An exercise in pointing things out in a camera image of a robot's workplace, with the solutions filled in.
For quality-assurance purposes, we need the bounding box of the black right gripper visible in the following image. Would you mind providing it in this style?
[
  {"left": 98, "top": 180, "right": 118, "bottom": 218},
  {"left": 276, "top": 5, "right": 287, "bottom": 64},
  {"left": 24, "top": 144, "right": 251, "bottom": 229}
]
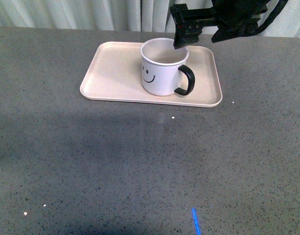
[{"left": 170, "top": 0, "right": 268, "bottom": 49}]

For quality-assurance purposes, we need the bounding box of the white smiley mug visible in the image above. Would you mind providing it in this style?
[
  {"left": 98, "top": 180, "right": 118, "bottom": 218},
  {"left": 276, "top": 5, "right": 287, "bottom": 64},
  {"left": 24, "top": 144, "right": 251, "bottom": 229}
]
[{"left": 140, "top": 38, "right": 195, "bottom": 96}]

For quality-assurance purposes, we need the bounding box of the grey curtain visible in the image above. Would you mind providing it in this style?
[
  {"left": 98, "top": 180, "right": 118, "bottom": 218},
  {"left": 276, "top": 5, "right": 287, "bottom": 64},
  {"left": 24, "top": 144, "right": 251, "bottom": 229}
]
[{"left": 0, "top": 0, "right": 300, "bottom": 38}]

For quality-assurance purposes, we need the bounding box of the beige rectangular tray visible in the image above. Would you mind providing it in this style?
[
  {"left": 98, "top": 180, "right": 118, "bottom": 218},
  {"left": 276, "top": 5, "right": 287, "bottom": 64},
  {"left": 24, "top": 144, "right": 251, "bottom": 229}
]
[{"left": 80, "top": 42, "right": 223, "bottom": 108}]

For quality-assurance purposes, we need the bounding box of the black cable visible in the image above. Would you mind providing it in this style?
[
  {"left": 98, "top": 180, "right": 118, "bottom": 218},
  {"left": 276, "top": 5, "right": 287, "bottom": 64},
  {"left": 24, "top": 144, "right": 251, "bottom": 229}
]
[{"left": 247, "top": 0, "right": 289, "bottom": 35}]

